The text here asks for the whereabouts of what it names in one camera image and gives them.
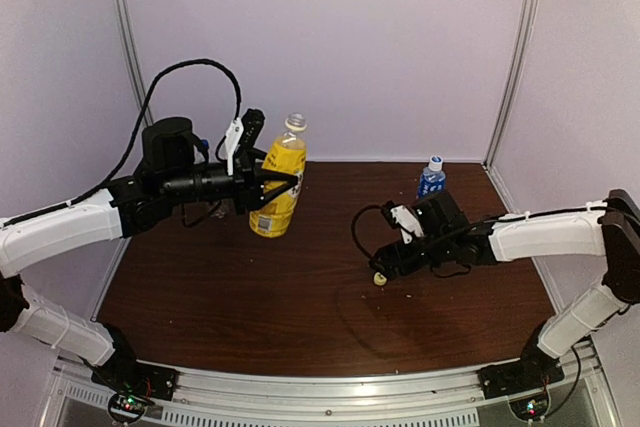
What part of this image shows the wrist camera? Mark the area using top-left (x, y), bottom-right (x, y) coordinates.
top-left (382, 201), bottom-right (424, 244)
top-left (223, 108), bottom-right (266, 176)

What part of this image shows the front aluminium rail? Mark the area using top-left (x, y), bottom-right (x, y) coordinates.
top-left (49, 341), bottom-right (619, 427)

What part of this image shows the black cable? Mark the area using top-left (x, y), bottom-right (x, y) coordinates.
top-left (0, 59), bottom-right (244, 228)
top-left (350, 204), bottom-right (396, 268)

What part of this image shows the left aluminium frame post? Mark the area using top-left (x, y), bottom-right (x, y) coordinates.
top-left (112, 0), bottom-right (147, 115)

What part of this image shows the right circuit board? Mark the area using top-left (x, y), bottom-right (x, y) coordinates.
top-left (509, 394), bottom-right (550, 422)

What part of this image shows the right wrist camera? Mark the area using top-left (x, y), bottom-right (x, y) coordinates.
top-left (382, 201), bottom-right (424, 244)

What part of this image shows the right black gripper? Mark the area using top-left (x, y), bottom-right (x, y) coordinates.
top-left (369, 233), bottom-right (453, 281)

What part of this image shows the aluminium frame post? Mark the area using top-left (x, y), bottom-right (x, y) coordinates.
top-left (483, 0), bottom-right (539, 170)
top-left (112, 0), bottom-right (147, 115)

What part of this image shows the pale yellow bottle cap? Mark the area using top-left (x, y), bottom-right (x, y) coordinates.
top-left (373, 272), bottom-right (388, 287)

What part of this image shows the left circuit board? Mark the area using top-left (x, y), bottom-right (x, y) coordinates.
top-left (107, 393), bottom-right (155, 423)

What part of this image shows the right aluminium frame post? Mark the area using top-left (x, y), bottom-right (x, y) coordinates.
top-left (483, 0), bottom-right (539, 170)

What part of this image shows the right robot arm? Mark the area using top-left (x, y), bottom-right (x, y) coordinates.
top-left (369, 189), bottom-right (639, 389)

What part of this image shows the right black cable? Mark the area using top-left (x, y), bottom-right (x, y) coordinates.
top-left (350, 204), bottom-right (396, 268)

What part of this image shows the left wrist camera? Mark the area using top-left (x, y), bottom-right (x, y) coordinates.
top-left (223, 108), bottom-right (266, 176)

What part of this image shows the circuit board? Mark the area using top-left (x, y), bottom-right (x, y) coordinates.
top-left (107, 393), bottom-right (155, 423)
top-left (509, 394), bottom-right (550, 422)

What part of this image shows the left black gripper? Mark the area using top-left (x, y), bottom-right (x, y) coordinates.
top-left (161, 147), bottom-right (298, 214)

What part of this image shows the left black cable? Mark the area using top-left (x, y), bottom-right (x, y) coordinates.
top-left (0, 59), bottom-right (244, 228)

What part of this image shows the blue label bottle white cap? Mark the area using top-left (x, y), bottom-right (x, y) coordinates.
top-left (417, 156), bottom-right (446, 199)

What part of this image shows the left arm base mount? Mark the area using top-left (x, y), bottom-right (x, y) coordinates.
top-left (86, 349), bottom-right (178, 401)

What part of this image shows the yellow drink bottle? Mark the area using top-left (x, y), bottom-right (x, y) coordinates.
top-left (249, 113), bottom-right (307, 238)

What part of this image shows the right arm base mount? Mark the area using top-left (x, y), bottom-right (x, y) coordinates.
top-left (478, 347), bottom-right (565, 400)

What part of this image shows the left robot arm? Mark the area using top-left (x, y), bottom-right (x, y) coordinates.
top-left (1, 109), bottom-right (301, 391)

